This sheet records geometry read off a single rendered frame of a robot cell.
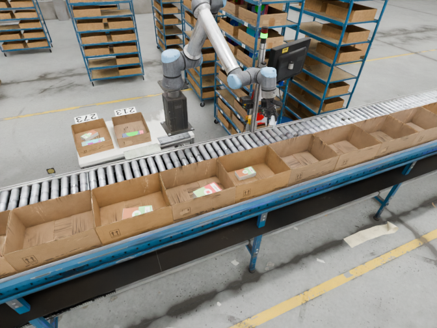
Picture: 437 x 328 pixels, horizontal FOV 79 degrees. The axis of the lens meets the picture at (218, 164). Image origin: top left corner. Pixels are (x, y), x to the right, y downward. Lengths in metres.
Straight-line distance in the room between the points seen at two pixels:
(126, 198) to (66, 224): 0.36
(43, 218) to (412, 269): 2.86
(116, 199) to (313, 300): 1.69
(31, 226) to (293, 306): 1.88
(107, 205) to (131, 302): 0.91
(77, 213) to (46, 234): 0.19
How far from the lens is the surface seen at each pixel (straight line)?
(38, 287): 1.71
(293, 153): 2.15
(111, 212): 1.75
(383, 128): 2.74
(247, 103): 2.42
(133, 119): 2.76
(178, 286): 2.39
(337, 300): 2.54
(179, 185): 1.80
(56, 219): 1.84
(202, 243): 1.84
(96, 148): 2.44
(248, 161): 1.92
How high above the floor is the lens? 2.16
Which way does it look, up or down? 41 degrees down
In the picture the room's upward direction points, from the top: 2 degrees clockwise
